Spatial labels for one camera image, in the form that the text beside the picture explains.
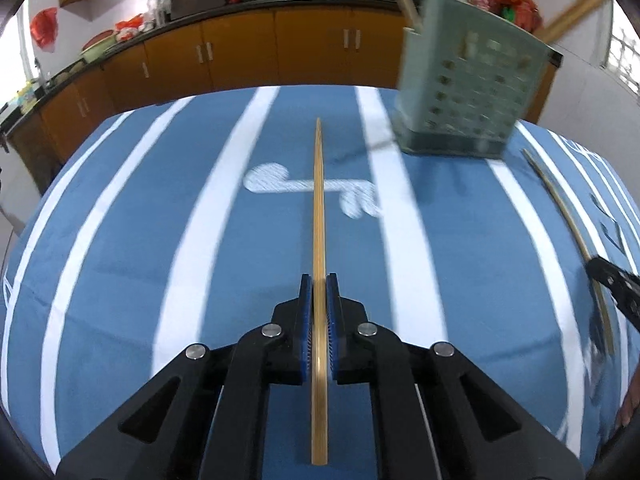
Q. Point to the green basin with red lid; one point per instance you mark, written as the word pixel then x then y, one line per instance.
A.
pixel 97 45

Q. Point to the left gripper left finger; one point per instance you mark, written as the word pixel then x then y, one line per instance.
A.
pixel 203 415

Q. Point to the orange plastic bag on counter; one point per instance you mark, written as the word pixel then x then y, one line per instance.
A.
pixel 128 29

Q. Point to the yellow detergent bottle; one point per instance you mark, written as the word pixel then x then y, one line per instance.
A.
pixel 26 98

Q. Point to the red thermos pair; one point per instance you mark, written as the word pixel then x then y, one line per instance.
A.
pixel 522 13

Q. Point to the green perforated utensil holder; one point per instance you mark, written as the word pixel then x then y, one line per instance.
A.
pixel 466 78

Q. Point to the lower wooden cabinets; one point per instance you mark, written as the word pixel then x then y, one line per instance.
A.
pixel 279 43

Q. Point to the red plastic bag on wall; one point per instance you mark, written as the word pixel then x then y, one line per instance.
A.
pixel 44 29

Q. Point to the right window with bars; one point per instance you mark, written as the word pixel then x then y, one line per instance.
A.
pixel 623 53

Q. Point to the blue white striped tablecloth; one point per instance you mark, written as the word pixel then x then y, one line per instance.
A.
pixel 188 222

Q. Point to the person's right hand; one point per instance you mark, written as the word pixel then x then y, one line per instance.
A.
pixel 630 403

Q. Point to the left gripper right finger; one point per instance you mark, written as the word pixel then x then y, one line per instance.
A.
pixel 436 415

